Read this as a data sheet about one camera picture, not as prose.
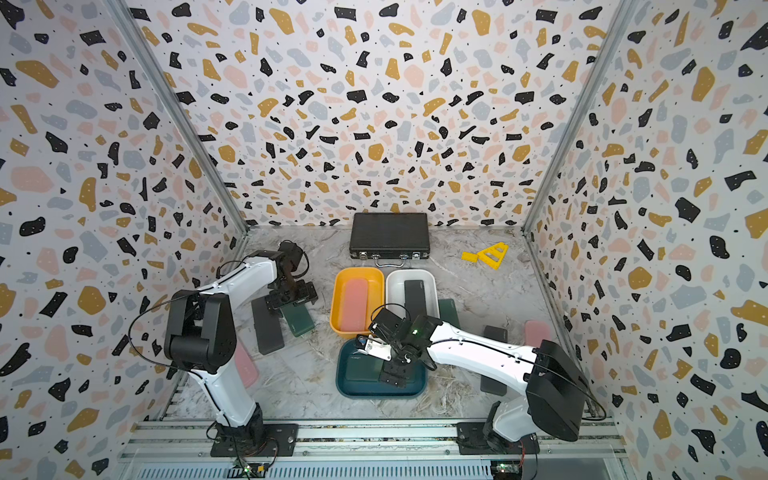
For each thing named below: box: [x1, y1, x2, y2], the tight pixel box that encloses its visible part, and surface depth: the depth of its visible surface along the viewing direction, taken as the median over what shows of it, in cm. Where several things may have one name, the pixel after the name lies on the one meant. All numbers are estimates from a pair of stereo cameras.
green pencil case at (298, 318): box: [280, 302, 315, 337], surface depth 94 cm
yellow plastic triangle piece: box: [461, 242, 509, 270], surface depth 115 cm
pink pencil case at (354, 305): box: [340, 278, 368, 332], surface depth 102 cm
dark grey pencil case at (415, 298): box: [404, 280, 427, 322], surface depth 103 cm
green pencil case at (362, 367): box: [346, 353, 384, 382], surface depth 86 cm
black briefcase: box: [349, 212, 431, 269], surface depth 116 cm
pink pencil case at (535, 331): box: [524, 320, 551, 348], surface depth 96 cm
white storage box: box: [385, 268, 441, 319], surface depth 102 cm
